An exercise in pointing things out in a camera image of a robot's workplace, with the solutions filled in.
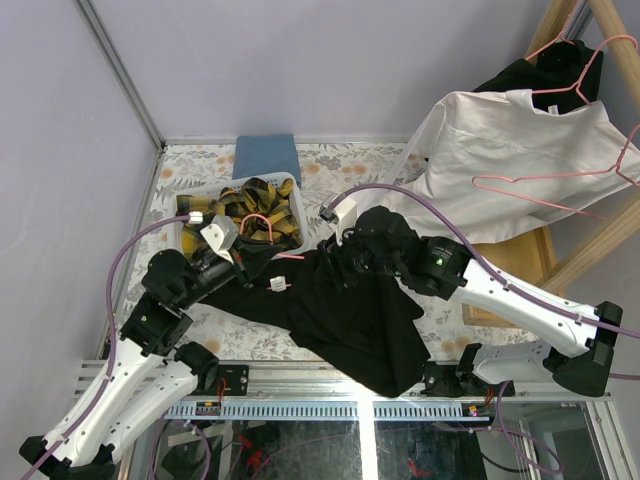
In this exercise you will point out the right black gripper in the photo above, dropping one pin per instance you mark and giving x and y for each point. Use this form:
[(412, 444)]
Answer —
[(331, 256)]

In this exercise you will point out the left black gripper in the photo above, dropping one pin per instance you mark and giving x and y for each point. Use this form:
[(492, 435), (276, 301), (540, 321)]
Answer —
[(242, 265)]

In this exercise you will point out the yellow plaid shirt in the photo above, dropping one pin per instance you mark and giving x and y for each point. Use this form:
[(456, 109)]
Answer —
[(262, 210)]

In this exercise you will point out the white shirt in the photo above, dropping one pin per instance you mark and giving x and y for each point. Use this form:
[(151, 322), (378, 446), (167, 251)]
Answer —
[(466, 134)]

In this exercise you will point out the pink wire hanger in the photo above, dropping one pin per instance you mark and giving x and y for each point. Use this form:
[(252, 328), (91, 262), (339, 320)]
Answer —
[(551, 190)]

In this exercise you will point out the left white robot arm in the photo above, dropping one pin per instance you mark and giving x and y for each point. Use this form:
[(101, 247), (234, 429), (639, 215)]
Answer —
[(148, 369)]

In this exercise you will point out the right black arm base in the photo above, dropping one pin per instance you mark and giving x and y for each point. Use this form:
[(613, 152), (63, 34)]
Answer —
[(456, 380)]

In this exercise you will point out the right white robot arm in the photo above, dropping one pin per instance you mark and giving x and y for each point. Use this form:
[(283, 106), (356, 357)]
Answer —
[(574, 344)]

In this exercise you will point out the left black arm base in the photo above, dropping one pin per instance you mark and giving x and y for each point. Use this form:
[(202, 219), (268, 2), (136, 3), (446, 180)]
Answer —
[(228, 379)]

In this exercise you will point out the white plastic basket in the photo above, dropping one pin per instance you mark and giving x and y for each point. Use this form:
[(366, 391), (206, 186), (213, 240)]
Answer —
[(276, 178)]

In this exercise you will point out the folded blue cloth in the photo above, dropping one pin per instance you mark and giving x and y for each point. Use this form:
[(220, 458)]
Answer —
[(266, 154)]

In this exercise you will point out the wooden clothes rack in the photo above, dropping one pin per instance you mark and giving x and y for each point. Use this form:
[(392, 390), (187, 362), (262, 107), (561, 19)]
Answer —
[(611, 232)]

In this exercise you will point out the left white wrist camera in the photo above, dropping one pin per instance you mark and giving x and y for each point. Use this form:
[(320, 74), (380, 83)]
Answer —
[(220, 233)]

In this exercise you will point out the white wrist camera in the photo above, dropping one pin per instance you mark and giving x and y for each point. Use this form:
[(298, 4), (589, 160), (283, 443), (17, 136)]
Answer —
[(341, 212), (220, 233)]

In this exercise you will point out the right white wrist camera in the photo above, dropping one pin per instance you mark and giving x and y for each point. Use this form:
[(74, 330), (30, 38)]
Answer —
[(341, 212)]

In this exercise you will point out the aluminium mounting rail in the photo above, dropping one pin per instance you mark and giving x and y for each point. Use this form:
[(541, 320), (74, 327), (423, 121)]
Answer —
[(318, 380)]

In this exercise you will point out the grey slotted cable duct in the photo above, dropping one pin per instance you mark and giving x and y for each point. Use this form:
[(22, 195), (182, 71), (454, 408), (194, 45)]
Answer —
[(276, 410)]

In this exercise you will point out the aluminium corner frame post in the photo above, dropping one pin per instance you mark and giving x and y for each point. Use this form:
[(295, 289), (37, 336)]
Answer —
[(108, 49)]

